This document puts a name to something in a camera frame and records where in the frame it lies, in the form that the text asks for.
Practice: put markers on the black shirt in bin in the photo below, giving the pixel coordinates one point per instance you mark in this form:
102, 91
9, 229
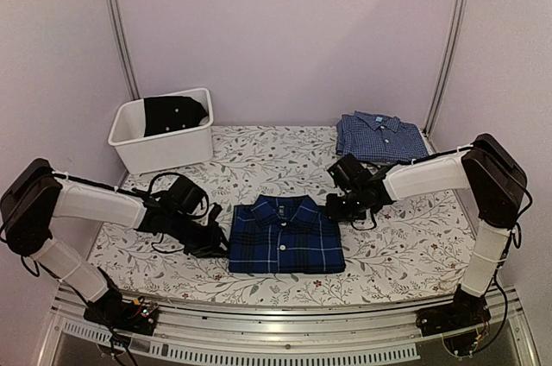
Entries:
171, 113

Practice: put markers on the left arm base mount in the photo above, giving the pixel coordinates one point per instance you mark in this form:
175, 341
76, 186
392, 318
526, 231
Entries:
136, 316

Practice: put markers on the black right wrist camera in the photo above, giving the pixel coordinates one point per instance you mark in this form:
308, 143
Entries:
349, 174

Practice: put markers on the aluminium frame post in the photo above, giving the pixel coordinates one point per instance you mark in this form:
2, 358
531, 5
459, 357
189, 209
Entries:
453, 36
122, 48

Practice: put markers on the dark blue plaid shirt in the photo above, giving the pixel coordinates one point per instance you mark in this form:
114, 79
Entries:
279, 235

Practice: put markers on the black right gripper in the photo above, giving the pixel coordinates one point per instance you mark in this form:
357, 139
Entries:
334, 213

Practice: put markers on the floral patterned table mat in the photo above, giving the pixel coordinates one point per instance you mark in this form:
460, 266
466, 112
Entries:
416, 248

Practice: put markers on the left aluminium frame post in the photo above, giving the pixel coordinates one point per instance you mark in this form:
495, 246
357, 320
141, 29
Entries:
122, 48

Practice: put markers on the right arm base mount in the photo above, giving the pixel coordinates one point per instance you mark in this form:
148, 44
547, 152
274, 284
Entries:
466, 315

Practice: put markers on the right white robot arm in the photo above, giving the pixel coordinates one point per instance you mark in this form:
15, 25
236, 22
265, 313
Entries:
490, 184

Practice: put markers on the white plastic bin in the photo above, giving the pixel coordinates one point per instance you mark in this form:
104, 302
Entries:
141, 154

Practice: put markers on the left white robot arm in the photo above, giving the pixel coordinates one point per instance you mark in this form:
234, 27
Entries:
39, 195

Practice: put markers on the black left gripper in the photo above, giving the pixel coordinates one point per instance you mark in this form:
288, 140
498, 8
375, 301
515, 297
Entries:
210, 247

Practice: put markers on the right aluminium frame post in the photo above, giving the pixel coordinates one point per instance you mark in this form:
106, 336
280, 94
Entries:
453, 36

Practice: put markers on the blue gingham shirt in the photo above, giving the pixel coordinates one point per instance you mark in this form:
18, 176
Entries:
379, 139

